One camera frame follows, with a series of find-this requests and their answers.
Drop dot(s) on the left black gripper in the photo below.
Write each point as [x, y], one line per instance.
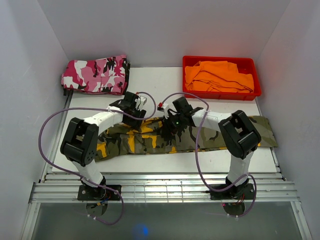
[135, 124]

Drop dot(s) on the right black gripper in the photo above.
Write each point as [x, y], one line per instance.
[167, 130]

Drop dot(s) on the yellow camouflage trousers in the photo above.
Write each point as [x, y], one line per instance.
[121, 139]

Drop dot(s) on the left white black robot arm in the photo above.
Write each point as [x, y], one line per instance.
[79, 144]

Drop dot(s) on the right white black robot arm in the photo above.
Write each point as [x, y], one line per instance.
[240, 136]

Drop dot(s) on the pink camouflage folded trousers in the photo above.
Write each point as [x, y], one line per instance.
[104, 76]

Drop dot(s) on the orange cloth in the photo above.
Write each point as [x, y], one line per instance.
[217, 76]

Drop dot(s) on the red plastic bin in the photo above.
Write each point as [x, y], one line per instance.
[245, 65]

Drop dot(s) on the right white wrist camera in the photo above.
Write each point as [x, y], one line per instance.
[163, 107]

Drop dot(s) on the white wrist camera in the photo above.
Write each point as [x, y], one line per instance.
[163, 107]
[140, 102]

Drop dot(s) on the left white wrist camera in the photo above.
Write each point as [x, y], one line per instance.
[140, 102]

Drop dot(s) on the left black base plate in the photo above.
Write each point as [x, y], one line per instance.
[110, 192]

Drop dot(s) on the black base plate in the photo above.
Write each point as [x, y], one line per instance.
[110, 192]
[245, 191]

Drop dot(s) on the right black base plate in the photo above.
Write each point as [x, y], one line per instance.
[245, 191]

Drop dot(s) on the aluminium rail frame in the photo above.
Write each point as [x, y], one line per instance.
[165, 199]

